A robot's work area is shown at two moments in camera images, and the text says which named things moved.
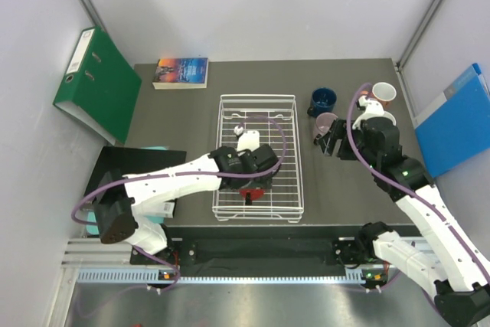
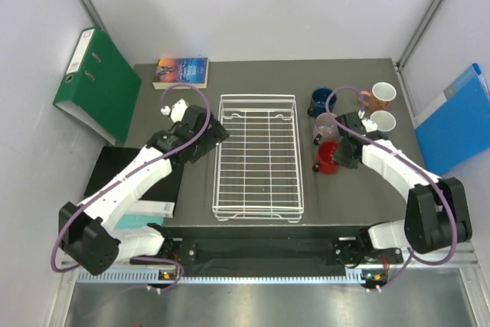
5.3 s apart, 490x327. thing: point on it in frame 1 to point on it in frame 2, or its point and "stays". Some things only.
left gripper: [261, 182] to [215, 135]
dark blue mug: [324, 100] stays
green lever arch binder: [100, 85] stays
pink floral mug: [383, 91] stays
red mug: [256, 194] to [326, 158]
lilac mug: [324, 123] stays
